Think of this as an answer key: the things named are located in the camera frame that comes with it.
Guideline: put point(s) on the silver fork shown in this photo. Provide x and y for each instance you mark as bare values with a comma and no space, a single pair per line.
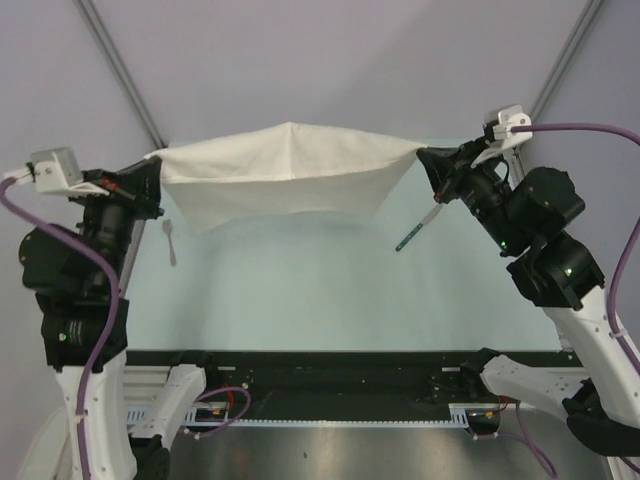
167,228

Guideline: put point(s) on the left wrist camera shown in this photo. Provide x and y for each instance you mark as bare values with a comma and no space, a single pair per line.
54,172

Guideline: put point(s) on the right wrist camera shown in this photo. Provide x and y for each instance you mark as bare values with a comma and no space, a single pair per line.
499,132

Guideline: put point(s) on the white cloth napkin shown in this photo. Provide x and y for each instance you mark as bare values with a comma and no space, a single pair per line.
286,169

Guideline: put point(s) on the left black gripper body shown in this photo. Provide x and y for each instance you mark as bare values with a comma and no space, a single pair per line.
111,217

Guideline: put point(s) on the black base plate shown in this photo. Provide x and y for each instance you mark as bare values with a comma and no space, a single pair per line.
359,388

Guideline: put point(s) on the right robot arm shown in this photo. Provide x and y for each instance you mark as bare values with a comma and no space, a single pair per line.
558,274

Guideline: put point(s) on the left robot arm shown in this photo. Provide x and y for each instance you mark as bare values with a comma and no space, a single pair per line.
75,276

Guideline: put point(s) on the knife with green handle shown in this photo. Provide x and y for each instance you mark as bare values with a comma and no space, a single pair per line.
433,213

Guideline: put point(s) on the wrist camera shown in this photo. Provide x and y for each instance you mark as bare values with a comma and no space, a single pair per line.
499,132
54,172

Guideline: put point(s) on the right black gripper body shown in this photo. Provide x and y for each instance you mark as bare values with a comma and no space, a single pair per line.
480,187

